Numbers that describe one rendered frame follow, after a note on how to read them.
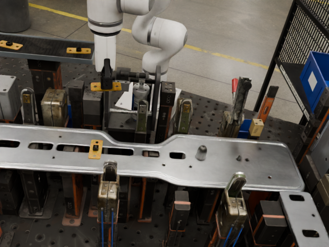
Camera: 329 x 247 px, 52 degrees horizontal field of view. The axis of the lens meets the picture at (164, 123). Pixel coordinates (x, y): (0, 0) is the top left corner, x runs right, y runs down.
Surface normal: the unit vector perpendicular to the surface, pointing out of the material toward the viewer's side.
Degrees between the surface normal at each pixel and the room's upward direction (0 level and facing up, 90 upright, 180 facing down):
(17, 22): 91
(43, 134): 0
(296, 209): 0
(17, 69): 0
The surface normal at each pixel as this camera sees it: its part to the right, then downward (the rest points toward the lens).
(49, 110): 0.02, 0.65
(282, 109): 0.11, -0.76
